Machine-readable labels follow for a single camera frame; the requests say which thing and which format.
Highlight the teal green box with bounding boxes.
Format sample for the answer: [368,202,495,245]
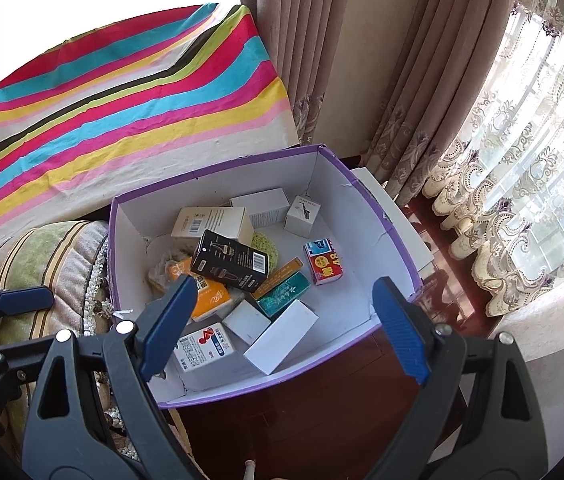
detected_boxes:
[256,272,313,320]

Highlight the white box with red logo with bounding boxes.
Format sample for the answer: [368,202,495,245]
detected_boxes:
[172,321,236,377]

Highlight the cream box with barcode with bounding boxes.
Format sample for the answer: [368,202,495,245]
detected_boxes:
[170,206,255,251]

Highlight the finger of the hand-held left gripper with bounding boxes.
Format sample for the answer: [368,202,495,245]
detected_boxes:
[0,285,55,331]
[0,342,52,386]

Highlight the black box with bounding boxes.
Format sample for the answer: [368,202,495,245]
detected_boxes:
[191,230,270,293]

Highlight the red and blue box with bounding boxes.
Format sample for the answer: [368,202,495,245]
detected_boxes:
[303,238,343,286]

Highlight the floral lace sheer curtain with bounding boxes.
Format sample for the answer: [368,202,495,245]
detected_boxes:
[422,0,564,318]

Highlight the small plain white box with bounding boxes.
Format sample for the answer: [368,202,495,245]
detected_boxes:
[221,299,271,346]

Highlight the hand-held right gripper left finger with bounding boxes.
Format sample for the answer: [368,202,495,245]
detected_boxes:
[22,274,199,480]

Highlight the colourful striped cloth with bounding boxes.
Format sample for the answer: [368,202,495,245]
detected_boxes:
[0,4,299,256]

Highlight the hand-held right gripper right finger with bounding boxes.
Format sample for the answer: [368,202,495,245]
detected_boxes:
[364,276,548,480]

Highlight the long white box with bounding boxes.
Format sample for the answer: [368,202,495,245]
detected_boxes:
[243,299,320,376]

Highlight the white box with pink mark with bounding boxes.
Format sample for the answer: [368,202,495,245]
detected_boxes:
[229,187,291,229]

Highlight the striped plush seat cushion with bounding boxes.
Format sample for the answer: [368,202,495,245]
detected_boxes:
[0,219,183,480]

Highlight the dark wooden stool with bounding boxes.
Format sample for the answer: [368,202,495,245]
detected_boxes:
[169,320,467,480]

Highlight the purple cardboard box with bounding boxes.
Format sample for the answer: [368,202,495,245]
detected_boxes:
[108,143,423,409]

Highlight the yellow sponge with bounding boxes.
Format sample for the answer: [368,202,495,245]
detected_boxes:
[147,250,193,297]

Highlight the small white sachet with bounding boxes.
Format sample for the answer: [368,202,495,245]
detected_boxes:
[283,195,321,237]

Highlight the orange tissue pack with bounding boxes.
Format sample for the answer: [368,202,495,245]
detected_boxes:
[169,257,235,323]

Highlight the round green sponge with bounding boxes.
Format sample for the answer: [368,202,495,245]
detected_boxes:
[249,231,281,272]

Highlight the mauve drape curtain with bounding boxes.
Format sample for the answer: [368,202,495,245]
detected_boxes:
[239,0,512,206]

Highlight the tan and orange box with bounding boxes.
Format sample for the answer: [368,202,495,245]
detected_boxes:
[251,256,305,302]

